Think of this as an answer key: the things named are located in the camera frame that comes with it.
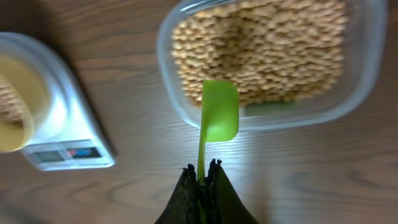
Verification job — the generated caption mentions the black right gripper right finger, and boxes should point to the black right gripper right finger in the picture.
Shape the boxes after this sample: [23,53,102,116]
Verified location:
[205,159,259,224]

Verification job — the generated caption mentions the green plastic measuring scoop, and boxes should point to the green plastic measuring scoop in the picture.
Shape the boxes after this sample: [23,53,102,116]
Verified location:
[197,79,240,224]

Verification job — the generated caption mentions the white digital kitchen scale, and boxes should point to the white digital kitchen scale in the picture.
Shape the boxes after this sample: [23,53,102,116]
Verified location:
[1,32,115,171]

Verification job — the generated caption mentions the clear container of soybeans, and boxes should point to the clear container of soybeans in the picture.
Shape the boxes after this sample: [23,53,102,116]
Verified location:
[157,1,388,131]

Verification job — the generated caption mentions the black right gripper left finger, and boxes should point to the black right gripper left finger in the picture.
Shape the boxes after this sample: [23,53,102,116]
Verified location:
[155,164,199,224]

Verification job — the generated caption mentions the yellow plastic bowl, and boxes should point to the yellow plastic bowl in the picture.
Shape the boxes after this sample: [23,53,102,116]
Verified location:
[1,54,51,153]

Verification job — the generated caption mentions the soybeans in yellow bowl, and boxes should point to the soybeans in yellow bowl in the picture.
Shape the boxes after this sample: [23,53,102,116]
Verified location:
[1,77,25,127]

